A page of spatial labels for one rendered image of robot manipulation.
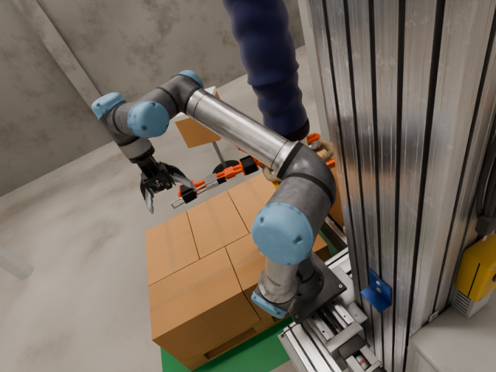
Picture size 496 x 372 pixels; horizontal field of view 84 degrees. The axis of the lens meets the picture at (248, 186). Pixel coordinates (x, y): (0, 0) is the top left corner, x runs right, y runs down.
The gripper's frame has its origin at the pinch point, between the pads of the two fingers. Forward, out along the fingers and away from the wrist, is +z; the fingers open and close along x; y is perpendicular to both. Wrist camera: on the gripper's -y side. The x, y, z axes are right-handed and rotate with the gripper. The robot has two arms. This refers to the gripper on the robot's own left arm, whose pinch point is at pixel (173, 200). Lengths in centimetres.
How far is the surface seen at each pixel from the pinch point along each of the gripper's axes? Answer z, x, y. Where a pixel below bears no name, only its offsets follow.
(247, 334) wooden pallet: 150, -13, -30
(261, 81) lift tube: -9, 53, -32
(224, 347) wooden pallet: 150, -31, -32
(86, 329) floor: 152, -140, -120
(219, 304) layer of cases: 98, -15, -28
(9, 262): 122, -217, -246
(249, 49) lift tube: -22, 52, -34
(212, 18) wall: 19, 213, -569
